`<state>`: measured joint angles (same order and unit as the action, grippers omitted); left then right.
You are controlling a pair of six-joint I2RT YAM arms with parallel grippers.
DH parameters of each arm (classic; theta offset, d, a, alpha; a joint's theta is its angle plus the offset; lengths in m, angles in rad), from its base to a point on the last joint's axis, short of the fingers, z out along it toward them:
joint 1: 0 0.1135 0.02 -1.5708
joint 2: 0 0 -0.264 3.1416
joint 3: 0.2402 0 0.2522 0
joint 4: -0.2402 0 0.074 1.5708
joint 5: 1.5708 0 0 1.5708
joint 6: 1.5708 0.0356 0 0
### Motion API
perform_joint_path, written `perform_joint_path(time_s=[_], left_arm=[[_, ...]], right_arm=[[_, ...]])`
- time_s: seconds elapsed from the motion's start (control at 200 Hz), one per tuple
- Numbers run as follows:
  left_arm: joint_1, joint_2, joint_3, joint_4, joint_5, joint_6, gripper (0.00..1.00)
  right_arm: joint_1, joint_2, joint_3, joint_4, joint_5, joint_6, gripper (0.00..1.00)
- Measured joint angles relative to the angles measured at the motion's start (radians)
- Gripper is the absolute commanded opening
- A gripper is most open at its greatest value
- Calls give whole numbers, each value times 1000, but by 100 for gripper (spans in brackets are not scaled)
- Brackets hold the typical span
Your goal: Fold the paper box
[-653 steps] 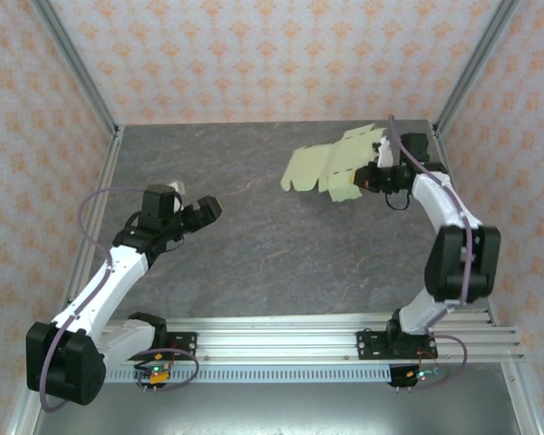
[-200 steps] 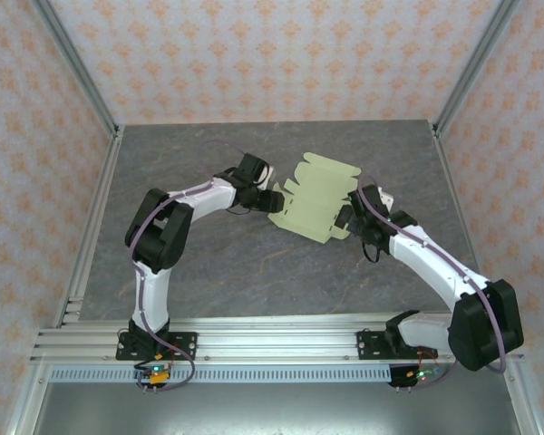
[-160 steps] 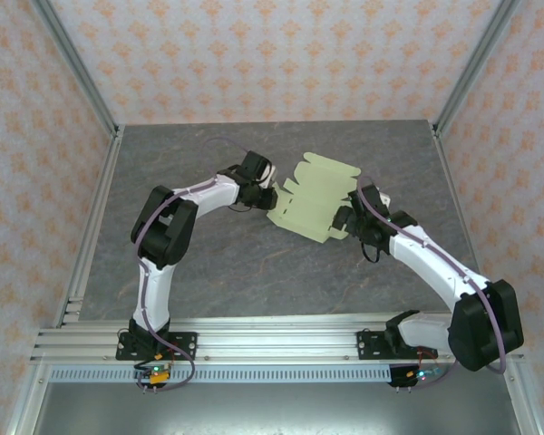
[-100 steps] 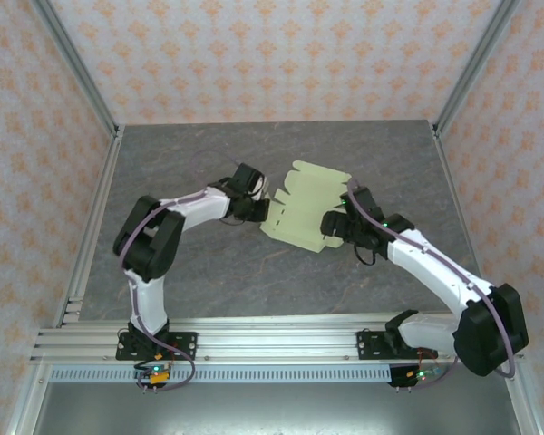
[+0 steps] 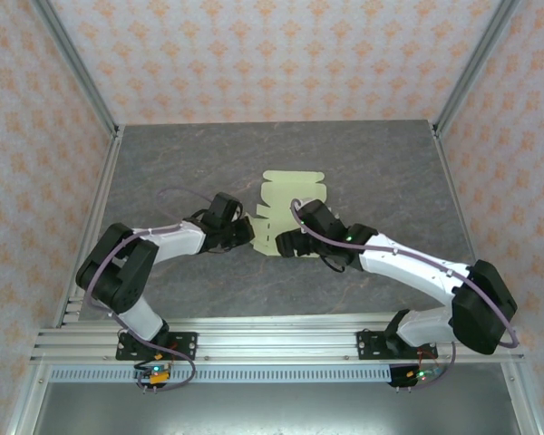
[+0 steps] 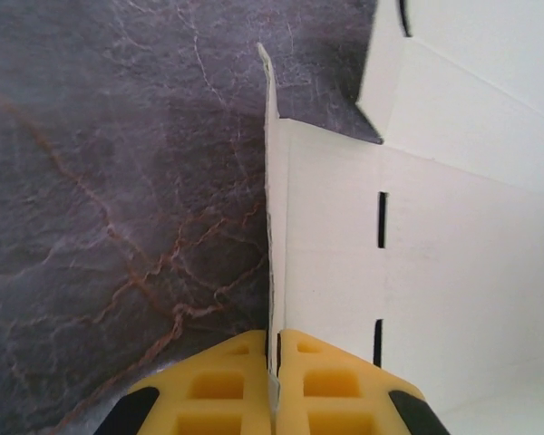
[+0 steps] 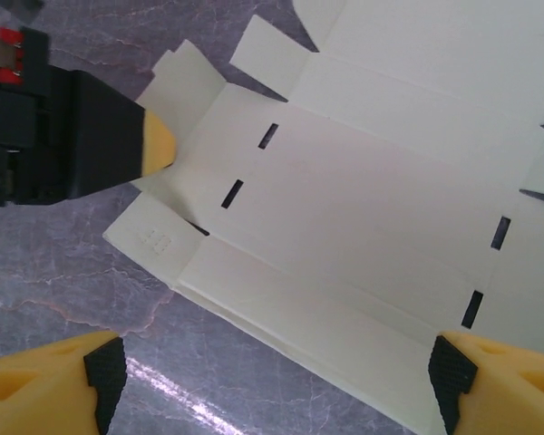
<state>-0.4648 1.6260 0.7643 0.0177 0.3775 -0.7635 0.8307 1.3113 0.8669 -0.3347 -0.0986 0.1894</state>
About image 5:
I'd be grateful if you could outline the wide aluminium cross beam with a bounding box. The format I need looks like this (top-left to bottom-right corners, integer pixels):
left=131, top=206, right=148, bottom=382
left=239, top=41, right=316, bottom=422
left=29, top=329, right=526, bottom=364

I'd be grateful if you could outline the aluminium frame post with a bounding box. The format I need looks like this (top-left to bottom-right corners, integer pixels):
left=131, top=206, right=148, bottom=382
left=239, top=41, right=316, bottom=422
left=30, top=0, right=121, bottom=137
left=432, top=0, right=520, bottom=137

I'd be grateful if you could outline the slotted grey cable duct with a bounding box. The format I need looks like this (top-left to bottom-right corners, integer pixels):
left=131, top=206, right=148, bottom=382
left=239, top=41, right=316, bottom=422
left=48, top=365, right=393, bottom=384

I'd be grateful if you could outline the grey metal sheet panel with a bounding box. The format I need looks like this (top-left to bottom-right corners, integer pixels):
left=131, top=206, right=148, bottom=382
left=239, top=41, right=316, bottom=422
left=31, top=382, right=522, bottom=435

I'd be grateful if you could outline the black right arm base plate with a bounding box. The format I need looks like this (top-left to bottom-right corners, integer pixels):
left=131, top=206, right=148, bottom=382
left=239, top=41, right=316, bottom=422
left=356, top=330, right=436, bottom=363

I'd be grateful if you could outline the narrow aluminium cross beam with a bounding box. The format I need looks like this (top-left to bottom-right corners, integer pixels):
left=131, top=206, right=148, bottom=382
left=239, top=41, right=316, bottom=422
left=62, top=314, right=403, bottom=333

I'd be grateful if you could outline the pale green paper box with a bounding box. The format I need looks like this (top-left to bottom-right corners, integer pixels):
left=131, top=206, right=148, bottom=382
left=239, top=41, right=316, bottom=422
left=248, top=169, right=327, bottom=259

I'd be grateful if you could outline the aluminium table side rail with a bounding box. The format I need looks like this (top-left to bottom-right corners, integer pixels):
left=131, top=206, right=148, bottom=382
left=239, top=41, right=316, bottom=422
left=430, top=121, right=500, bottom=325
left=62, top=125, right=126, bottom=327

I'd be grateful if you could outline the aluminium lower frame rail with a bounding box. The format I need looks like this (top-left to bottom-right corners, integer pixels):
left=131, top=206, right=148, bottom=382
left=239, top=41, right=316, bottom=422
left=4, top=362, right=51, bottom=435
left=500, top=362, right=541, bottom=435

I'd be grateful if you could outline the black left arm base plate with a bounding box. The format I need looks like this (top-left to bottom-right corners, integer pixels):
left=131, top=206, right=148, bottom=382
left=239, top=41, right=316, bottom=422
left=115, top=332, right=199, bottom=362

